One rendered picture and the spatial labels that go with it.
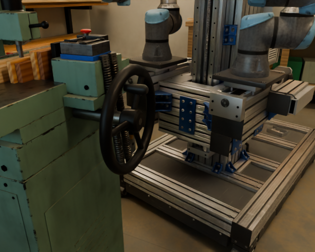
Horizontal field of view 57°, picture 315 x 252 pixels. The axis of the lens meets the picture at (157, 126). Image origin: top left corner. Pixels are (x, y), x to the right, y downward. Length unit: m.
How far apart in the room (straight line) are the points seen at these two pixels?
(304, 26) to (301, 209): 1.08
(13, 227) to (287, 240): 1.27
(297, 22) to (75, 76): 0.80
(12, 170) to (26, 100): 0.17
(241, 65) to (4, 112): 0.86
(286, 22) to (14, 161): 0.99
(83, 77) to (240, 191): 1.05
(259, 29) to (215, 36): 0.25
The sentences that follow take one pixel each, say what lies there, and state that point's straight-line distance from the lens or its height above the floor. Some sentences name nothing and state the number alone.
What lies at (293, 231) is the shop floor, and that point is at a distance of 1.74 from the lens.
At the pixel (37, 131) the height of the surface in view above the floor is 0.81.
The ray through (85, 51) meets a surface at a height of 0.98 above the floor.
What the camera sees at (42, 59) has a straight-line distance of 0.85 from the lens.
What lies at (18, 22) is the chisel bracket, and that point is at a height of 1.05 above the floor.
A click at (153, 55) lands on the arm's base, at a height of 0.85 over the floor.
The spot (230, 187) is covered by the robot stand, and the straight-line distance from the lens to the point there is 1.58.
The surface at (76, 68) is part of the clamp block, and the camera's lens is 0.77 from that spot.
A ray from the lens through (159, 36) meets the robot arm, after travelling 1.45.
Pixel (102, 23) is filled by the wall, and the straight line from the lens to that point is 4.80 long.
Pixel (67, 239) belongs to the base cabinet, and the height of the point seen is 0.44.
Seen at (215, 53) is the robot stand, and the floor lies 0.87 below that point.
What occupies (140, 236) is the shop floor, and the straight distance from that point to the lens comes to 1.57.
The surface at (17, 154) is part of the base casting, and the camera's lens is 0.72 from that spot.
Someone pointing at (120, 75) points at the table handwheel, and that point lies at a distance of 0.68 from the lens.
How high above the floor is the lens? 1.11
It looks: 24 degrees down
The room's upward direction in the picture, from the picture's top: straight up
